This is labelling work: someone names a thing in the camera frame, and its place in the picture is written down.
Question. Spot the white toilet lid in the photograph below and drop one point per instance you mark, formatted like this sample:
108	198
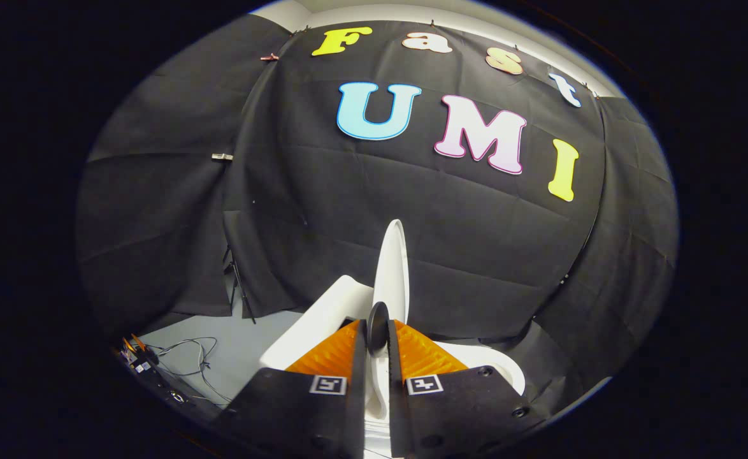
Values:
392	274

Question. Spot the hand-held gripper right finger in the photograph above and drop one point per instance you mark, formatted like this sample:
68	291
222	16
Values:
396	389

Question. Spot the white toilet tank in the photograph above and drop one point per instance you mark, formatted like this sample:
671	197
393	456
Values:
313	325

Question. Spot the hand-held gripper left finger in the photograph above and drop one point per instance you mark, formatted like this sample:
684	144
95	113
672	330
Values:
356	382

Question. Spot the white toilet bowl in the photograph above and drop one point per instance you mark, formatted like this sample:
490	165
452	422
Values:
501	370

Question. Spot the black round lid tab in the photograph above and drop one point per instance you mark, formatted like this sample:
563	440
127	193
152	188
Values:
377	325

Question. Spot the black light stand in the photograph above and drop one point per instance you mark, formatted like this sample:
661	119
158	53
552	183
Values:
240	290

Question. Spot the silver clip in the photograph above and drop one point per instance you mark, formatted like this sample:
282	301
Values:
222	156

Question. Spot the black backdrop cloth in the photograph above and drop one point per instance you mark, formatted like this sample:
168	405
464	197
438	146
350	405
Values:
348	204

